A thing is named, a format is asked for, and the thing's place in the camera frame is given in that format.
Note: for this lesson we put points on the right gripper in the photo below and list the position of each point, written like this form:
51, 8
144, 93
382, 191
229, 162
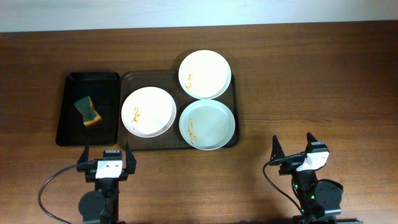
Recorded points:
286, 168

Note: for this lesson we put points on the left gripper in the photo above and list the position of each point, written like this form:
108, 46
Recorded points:
129, 168

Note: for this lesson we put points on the green and yellow sponge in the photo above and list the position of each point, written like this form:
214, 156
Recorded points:
88, 111

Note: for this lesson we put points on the white plate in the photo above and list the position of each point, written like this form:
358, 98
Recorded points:
148, 112
204, 74

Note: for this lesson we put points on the pale blue plate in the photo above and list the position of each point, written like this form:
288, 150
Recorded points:
207, 124

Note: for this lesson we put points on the white plate top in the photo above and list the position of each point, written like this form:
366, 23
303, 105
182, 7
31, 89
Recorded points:
204, 74

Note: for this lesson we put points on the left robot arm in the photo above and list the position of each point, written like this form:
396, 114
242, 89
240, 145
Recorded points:
102, 204

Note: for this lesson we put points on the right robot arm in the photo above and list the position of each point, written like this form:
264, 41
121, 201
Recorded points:
318, 199

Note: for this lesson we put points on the small black tray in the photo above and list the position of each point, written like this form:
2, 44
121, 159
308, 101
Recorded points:
103, 88

